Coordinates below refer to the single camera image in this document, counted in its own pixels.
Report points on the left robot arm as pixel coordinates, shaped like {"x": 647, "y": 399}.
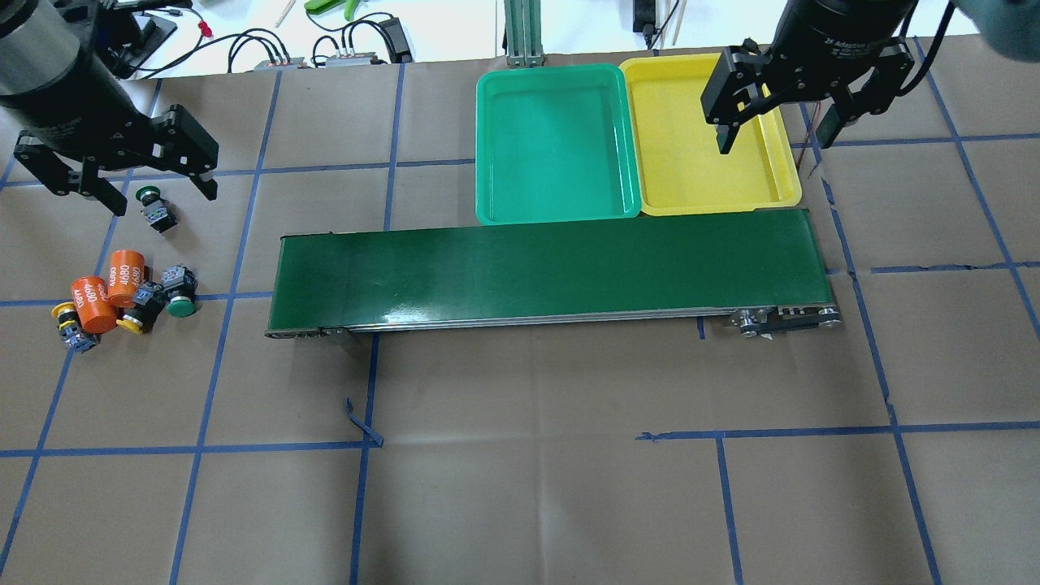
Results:
{"x": 39, "y": 47}

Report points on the yellow push button switch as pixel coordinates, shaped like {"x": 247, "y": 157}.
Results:
{"x": 70, "y": 329}
{"x": 148, "y": 302}

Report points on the orange cylinder upper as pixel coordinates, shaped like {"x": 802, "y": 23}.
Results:
{"x": 127, "y": 270}

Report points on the orange cylinder lower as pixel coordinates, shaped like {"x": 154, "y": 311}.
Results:
{"x": 97, "y": 316}

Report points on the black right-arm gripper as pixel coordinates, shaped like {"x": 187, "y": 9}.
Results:
{"x": 821, "y": 32}

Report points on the yellow plastic tray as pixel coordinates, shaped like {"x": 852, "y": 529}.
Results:
{"x": 680, "y": 169}

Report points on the green plastic tray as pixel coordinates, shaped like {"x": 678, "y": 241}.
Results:
{"x": 555, "y": 144}

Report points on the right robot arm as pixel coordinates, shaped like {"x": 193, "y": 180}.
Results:
{"x": 1009, "y": 27}

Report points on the green conveyor belt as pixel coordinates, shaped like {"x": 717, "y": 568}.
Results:
{"x": 762, "y": 270}

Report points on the green push button switch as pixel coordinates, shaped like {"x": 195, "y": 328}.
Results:
{"x": 179, "y": 285}
{"x": 156, "y": 210}

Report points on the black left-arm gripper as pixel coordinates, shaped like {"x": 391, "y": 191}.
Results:
{"x": 75, "y": 110}

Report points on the black power adapter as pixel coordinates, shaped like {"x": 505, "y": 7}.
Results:
{"x": 400, "y": 49}

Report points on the green aluminium frame post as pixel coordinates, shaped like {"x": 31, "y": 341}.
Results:
{"x": 523, "y": 34}

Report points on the orange cylinder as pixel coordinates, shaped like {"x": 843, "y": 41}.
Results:
{"x": 97, "y": 316}
{"x": 127, "y": 270}

